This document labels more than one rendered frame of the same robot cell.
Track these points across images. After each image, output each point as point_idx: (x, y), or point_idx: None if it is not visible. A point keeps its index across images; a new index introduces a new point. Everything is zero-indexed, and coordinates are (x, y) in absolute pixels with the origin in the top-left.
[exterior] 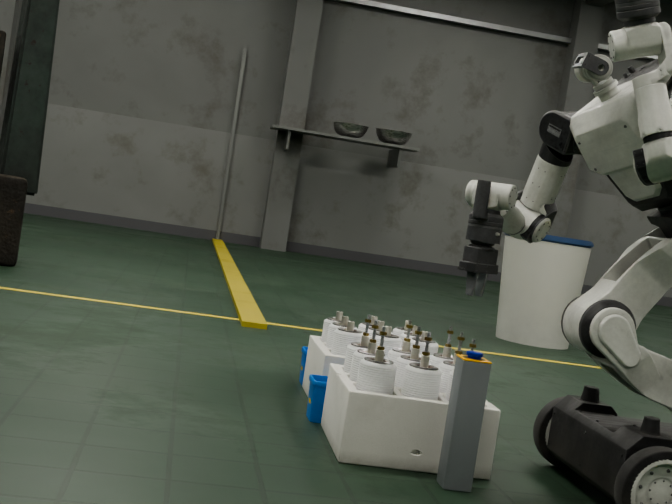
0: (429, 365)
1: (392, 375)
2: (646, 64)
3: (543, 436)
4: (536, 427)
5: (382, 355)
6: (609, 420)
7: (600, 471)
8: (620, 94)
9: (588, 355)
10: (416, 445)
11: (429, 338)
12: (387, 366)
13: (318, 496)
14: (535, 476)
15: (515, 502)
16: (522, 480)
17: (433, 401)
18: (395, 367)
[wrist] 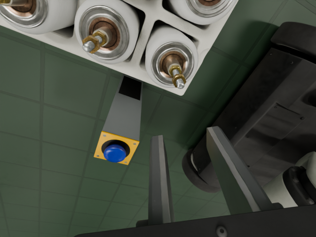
0: (122, 24)
1: (51, 30)
2: None
3: (278, 43)
4: (285, 32)
5: (13, 5)
6: (266, 133)
7: None
8: None
9: (309, 158)
10: None
11: (90, 52)
12: (32, 32)
13: (17, 96)
14: (226, 64)
15: (156, 111)
16: (203, 72)
17: (113, 67)
18: (51, 27)
